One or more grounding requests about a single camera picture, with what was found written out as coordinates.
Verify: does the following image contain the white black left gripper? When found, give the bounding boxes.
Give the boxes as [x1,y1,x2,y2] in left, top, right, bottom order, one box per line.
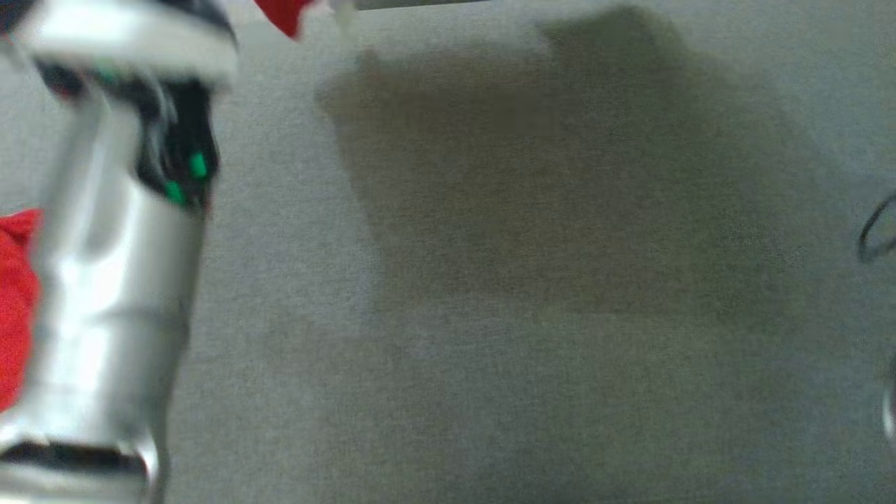
[0,0,240,211]

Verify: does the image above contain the plain red shorts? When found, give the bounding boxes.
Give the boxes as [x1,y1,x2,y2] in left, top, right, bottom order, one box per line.
[0,207,44,415]

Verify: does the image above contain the grey fabric sofa chaise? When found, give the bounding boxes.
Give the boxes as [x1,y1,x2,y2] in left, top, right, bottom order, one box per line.
[0,0,896,504]

